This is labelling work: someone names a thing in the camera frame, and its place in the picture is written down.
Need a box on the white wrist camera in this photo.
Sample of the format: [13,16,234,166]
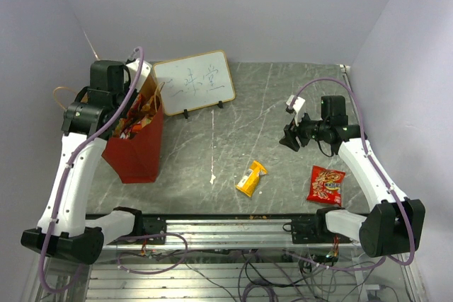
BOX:
[125,58,153,93]
[286,95,306,127]

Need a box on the aluminium rail frame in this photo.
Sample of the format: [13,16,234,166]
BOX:
[35,188,425,302]

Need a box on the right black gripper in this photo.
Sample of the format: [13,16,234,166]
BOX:
[280,108,329,151]

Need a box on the small whiteboard with stand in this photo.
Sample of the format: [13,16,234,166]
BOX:
[152,50,236,116]

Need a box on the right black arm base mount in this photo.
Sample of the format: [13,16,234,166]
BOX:
[282,207,352,244]

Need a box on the purple cable under frame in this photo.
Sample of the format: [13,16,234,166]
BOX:
[115,232,189,276]

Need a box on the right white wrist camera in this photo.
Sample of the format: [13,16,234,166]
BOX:
[286,95,306,127]

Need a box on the orange Fox's fruits candy bag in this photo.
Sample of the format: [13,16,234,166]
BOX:
[113,94,152,139]

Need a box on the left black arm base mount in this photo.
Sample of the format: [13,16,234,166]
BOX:
[130,214,167,245]

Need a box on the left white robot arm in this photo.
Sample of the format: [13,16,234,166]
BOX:
[21,59,151,265]

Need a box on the yellow snack bar packet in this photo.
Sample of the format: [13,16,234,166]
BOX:
[235,161,268,197]

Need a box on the red candy packet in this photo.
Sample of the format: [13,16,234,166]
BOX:
[306,165,346,207]

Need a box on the red brown paper bag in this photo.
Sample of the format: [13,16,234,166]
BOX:
[52,68,166,184]

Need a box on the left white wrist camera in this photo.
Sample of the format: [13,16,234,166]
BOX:
[125,58,153,93]

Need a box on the orange chip bag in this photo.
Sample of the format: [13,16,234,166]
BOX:
[138,83,164,120]

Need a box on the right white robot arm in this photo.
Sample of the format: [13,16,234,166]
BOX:
[280,95,425,257]

